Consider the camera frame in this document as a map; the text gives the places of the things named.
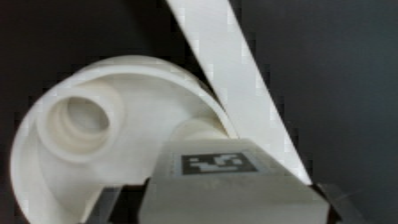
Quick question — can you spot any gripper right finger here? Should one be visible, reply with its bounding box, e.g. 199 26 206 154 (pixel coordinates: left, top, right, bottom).
314 183 368 224

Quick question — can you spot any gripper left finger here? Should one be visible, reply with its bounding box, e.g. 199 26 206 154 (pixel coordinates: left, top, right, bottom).
81 187 122 224

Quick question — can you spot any white round stool seat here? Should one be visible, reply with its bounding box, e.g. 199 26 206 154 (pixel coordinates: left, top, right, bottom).
10 56 236 224

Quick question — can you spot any white stool leg with peg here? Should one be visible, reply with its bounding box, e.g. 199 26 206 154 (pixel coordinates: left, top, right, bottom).
138 119 330 224

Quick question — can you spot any white L-shaped fence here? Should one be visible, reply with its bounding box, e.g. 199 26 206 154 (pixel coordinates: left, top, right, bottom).
167 0 312 185

